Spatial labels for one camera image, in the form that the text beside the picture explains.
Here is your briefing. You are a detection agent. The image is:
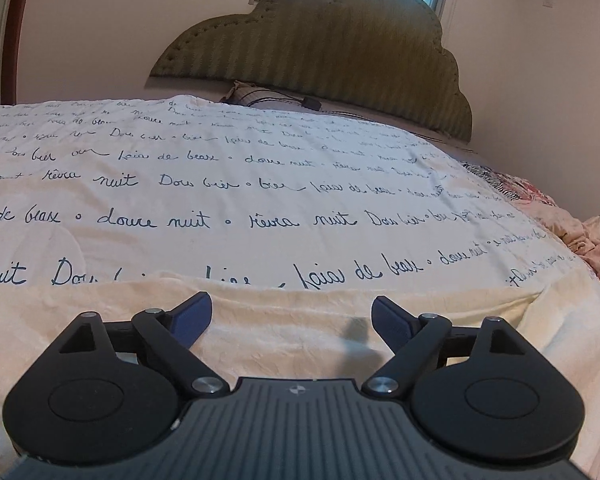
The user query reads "pink floral bedding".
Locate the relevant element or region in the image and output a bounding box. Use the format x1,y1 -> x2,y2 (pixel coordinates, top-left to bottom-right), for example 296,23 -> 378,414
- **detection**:
460,160 -> 600,301

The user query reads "patterned pillow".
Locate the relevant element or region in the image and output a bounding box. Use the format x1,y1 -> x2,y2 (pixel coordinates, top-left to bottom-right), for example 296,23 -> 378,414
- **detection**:
220,81 -> 331,111

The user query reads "white script-printed quilt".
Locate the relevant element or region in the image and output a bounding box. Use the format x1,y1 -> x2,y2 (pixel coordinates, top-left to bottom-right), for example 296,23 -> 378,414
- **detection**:
0,94 -> 600,480

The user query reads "brown wooden door frame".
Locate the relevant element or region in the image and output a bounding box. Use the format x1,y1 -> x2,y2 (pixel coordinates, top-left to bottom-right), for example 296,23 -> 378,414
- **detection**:
0,0 -> 37,106

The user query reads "cream blanket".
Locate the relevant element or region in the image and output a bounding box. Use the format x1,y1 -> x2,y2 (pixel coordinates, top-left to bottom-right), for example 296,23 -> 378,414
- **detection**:
0,272 -> 600,471

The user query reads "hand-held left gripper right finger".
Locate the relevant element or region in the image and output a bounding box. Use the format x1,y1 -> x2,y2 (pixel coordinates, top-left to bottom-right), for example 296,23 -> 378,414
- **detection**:
362,295 -> 536,400

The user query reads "green padded headboard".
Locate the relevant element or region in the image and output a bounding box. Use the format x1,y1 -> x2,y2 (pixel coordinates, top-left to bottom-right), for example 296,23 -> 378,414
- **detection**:
150,0 -> 474,142

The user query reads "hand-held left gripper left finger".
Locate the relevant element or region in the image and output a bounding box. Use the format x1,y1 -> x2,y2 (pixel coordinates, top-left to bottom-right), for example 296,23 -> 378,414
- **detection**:
45,291 -> 231,400

